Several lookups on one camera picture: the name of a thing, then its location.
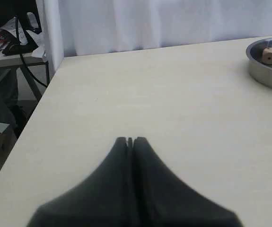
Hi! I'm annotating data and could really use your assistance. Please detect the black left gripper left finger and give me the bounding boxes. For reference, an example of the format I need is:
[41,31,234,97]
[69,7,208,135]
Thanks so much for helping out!
[28,137,134,227]

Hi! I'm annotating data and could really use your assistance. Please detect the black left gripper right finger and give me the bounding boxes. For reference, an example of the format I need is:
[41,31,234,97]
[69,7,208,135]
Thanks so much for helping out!
[132,137,242,227]

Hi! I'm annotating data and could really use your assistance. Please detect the wooden die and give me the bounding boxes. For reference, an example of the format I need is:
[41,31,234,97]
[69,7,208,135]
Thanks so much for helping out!
[262,47,272,65]

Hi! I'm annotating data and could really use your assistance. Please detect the stainless steel round bowl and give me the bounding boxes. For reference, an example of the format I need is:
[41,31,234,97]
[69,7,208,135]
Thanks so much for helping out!
[246,38,272,88]

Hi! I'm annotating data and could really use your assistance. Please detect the grey side desk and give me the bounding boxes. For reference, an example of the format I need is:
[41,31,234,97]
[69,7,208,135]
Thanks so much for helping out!
[0,51,50,100]

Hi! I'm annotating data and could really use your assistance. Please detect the white curtain backdrop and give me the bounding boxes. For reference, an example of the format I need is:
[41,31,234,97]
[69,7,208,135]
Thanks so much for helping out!
[36,0,272,72]

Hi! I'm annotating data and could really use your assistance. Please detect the scattered white papers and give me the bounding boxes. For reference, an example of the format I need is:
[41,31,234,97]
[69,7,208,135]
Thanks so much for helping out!
[0,17,46,58]

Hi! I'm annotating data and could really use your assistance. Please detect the black acer monitor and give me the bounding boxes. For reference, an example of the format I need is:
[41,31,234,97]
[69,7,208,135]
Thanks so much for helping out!
[0,0,43,56]

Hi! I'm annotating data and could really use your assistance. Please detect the black monitor cable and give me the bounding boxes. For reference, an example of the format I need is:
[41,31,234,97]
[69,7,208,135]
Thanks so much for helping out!
[19,51,49,87]

